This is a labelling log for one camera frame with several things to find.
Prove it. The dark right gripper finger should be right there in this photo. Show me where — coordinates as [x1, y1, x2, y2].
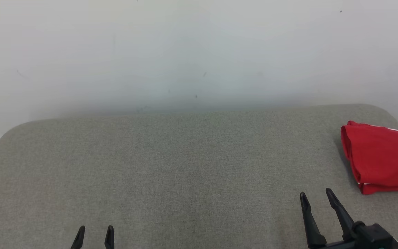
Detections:
[325, 188, 355, 241]
[300, 192, 327, 249]

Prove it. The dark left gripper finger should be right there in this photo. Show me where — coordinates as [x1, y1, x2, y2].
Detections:
[104, 225, 114, 249]
[70, 226, 85, 249]

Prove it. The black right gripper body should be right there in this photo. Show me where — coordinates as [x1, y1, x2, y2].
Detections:
[310, 240, 357, 249]

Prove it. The red jersey with white sleeves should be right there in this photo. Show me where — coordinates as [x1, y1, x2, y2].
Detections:
[341, 120, 398, 195]

